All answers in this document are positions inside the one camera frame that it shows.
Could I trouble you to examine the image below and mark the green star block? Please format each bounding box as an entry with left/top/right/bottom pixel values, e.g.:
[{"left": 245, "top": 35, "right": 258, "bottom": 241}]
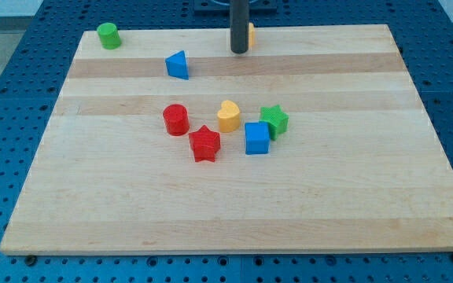
[{"left": 260, "top": 105, "right": 289, "bottom": 141}]

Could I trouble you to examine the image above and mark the light wooden board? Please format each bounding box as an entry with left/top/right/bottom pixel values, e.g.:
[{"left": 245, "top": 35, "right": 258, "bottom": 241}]
[{"left": 0, "top": 24, "right": 453, "bottom": 255}]

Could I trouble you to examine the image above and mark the red star block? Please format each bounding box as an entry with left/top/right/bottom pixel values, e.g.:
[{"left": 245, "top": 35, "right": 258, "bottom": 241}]
[{"left": 189, "top": 125, "right": 221, "bottom": 162}]

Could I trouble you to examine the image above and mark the yellow heart block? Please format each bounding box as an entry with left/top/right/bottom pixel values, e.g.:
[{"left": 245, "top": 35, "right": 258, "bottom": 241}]
[{"left": 216, "top": 100, "right": 241, "bottom": 133}]

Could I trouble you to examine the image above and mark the blue cube block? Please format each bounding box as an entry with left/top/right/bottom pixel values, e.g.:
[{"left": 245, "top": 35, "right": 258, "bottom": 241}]
[{"left": 245, "top": 122, "right": 270, "bottom": 155}]

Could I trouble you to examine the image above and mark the green cylinder block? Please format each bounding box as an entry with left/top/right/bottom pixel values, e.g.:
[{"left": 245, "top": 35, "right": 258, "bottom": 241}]
[{"left": 96, "top": 22, "right": 122, "bottom": 50}]

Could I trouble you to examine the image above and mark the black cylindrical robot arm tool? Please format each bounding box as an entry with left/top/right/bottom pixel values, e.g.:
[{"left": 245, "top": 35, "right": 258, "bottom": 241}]
[{"left": 229, "top": 0, "right": 249, "bottom": 54}]

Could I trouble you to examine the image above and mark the red cylinder block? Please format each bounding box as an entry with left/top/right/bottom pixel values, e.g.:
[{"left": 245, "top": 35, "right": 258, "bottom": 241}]
[{"left": 163, "top": 104, "right": 190, "bottom": 136}]

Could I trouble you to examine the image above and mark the yellow block behind tool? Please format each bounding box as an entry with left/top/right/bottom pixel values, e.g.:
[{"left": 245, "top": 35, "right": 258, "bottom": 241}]
[{"left": 249, "top": 22, "right": 256, "bottom": 49}]

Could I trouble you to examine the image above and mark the blue triangle block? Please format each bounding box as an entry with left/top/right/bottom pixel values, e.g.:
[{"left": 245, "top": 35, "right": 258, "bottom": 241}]
[{"left": 165, "top": 50, "right": 189, "bottom": 80}]

